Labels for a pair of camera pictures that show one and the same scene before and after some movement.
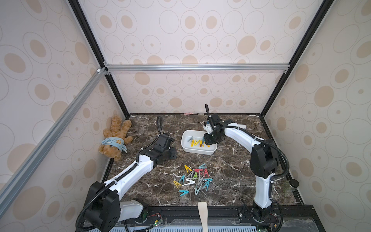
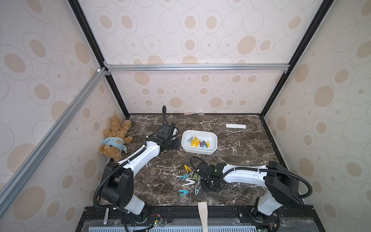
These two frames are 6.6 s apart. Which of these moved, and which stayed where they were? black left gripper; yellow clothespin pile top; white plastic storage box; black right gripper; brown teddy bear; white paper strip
Moved: black right gripper; black left gripper
Stayed: white paper strip; white plastic storage box; yellow clothespin pile top; brown teddy bear
